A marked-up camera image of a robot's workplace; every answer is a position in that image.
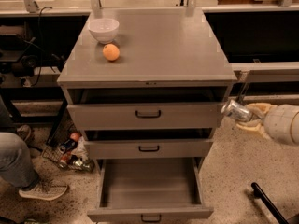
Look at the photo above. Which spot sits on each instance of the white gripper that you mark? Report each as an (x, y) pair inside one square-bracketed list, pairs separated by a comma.
[(278, 123)]

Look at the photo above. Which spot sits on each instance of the silver redbull can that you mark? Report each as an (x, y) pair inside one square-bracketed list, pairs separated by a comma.
[(236, 111)]

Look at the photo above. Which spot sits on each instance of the grey top drawer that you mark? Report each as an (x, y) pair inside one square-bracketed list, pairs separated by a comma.
[(146, 108)]

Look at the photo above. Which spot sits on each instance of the grey drawer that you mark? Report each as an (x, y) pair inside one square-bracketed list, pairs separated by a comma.
[(146, 108), (139, 144), (149, 191)]

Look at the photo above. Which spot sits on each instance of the grey middle drawer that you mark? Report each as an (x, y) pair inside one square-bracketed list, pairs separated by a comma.
[(139, 144)]

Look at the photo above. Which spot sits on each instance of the grey drawer cabinet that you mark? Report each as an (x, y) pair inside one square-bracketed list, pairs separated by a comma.
[(159, 48)]

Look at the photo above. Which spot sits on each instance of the grey bottom drawer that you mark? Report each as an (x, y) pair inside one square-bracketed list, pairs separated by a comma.
[(149, 191)]

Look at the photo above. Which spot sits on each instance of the black chair leg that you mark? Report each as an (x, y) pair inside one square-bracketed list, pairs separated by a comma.
[(259, 193)]

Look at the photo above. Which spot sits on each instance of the orange fruit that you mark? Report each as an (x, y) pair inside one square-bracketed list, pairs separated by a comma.
[(111, 52)]

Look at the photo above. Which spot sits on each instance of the white ceramic bowl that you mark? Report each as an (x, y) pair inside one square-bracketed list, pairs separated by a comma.
[(104, 30)]

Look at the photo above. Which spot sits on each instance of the beige sneaker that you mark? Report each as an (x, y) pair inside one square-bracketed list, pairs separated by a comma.
[(45, 190)]

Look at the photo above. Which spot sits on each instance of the person leg in jeans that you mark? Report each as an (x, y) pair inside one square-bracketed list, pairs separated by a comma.
[(15, 162)]

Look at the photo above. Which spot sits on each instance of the wire basket with items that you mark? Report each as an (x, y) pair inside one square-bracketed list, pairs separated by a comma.
[(70, 154)]

